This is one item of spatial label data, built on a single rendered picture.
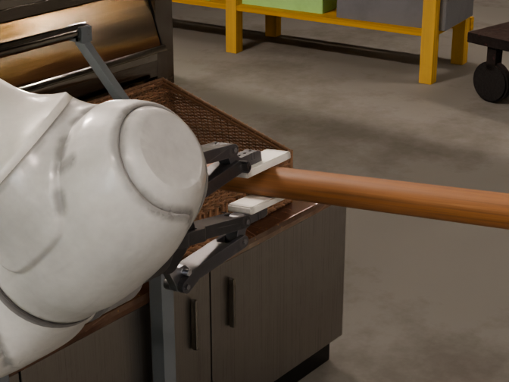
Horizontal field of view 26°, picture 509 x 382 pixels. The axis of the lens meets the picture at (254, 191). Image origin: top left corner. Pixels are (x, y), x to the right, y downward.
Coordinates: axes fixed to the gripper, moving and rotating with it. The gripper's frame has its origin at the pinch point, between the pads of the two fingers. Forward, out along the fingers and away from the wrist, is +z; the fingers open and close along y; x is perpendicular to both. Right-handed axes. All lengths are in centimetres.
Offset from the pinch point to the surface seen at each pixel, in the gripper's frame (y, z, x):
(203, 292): 71, 104, -107
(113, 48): 17, 129, -153
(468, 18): 74, 493, -239
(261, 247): 67, 127, -107
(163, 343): 75, 84, -102
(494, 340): 124, 208, -83
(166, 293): 63, 85, -101
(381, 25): 69, 440, -264
